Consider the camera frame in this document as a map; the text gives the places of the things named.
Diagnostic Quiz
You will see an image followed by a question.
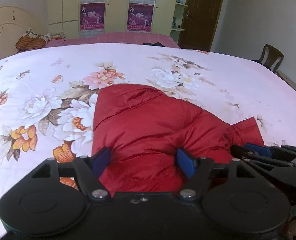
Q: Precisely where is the dark wooden chair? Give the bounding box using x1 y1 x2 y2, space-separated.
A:
254 44 284 74

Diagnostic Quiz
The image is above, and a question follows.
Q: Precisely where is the lower left purple poster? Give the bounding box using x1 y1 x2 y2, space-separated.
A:
79 3 105 38

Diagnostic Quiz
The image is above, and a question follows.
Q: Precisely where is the pink checked bed sheet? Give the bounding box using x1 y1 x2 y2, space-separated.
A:
14 31 181 54

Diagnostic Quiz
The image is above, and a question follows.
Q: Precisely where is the cream open shelf unit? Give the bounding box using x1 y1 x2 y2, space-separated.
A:
170 0 188 44

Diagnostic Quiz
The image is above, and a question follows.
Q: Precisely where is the lower right purple poster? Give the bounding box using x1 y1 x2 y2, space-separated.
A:
127 3 154 32

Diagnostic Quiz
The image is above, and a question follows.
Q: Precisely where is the orange brown folded cloth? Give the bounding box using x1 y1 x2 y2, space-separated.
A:
15 28 50 51

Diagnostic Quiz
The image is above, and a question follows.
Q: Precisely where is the dark brown wooden door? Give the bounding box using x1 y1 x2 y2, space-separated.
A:
178 0 223 51

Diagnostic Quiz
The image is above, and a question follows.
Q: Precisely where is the cream wardrobe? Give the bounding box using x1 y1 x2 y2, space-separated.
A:
46 0 176 38

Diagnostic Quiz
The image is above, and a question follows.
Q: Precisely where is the black garment on bed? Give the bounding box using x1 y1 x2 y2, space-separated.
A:
142 42 166 47

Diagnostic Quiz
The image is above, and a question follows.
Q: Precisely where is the cream wooden headboard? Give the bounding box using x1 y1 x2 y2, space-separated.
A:
0 6 47 59

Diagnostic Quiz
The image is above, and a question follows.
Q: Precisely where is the white floral bed quilt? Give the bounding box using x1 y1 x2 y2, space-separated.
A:
0 43 296 237

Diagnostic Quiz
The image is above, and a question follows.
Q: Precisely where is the red puffer jacket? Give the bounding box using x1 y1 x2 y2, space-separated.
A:
92 84 264 193

